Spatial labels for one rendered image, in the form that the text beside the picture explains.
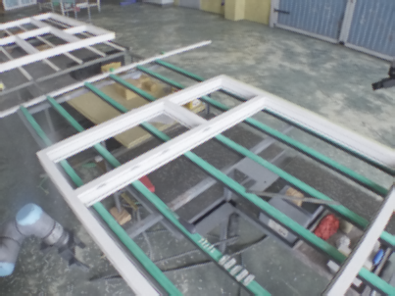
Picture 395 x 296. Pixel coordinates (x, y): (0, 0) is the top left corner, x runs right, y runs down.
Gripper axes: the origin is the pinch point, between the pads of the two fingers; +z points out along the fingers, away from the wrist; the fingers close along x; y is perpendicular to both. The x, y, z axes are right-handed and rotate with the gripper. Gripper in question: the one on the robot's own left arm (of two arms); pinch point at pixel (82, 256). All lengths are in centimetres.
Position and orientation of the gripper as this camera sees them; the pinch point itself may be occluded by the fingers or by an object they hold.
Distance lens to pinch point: 135.6
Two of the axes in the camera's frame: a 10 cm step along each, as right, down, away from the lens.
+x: -3.8, -4.6, 8.0
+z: 4.1, 6.9, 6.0
